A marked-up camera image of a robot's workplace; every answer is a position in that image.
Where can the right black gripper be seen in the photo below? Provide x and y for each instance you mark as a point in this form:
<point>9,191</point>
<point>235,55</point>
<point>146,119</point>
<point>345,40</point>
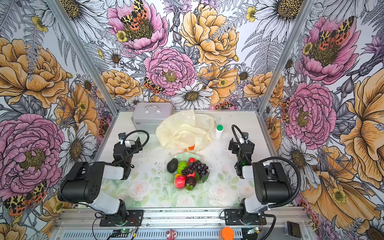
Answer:
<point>240,147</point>

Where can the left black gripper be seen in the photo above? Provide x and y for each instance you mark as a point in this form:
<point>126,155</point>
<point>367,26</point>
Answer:
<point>129,145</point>

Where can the dark avocado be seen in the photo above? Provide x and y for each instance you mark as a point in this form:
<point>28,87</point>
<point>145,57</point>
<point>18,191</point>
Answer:
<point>172,165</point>

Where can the translucent cream plastic bag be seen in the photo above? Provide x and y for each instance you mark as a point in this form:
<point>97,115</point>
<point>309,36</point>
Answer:
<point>186,131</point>

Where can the red pink apple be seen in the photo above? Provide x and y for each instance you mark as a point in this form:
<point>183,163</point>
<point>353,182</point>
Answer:
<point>180,182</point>

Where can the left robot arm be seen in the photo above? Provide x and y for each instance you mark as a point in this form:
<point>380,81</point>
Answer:
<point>83,184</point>

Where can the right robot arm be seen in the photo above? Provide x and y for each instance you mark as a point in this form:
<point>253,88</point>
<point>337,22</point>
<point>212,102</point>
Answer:
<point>271,185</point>

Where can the white bottle green cap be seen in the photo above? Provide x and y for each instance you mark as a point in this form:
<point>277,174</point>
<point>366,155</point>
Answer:
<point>219,132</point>

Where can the purple grape bunch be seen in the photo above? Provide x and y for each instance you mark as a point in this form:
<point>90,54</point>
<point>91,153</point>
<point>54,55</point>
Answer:
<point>195,167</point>

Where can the silver metal case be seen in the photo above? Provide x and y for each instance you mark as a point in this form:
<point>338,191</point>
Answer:
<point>148,116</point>

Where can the red strawberry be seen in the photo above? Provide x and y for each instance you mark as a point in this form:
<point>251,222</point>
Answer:
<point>191,160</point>

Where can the light green plate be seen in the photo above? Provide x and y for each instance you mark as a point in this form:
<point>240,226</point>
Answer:
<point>185,157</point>

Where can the green bumpy fruit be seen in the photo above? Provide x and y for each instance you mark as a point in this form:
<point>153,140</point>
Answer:
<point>181,166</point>

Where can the green circuit board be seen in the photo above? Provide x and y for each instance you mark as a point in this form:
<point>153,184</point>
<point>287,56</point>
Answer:
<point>255,230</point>

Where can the orange round cap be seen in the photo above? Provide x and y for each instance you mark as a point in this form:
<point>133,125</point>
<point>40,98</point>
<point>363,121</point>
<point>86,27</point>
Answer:
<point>226,233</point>

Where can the red white small object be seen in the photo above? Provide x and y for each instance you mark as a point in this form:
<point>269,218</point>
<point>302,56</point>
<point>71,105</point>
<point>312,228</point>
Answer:
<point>171,235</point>

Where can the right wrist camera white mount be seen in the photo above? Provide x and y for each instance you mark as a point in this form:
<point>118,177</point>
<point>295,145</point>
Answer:
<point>244,138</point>

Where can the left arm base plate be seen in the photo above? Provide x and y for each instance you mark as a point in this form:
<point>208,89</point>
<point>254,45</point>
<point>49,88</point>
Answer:
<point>132,218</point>

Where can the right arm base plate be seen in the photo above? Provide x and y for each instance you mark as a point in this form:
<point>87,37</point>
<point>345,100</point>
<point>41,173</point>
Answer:
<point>236,217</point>

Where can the aluminium front rail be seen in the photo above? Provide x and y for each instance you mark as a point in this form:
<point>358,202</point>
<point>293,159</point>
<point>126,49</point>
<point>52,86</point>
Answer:
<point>188,223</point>

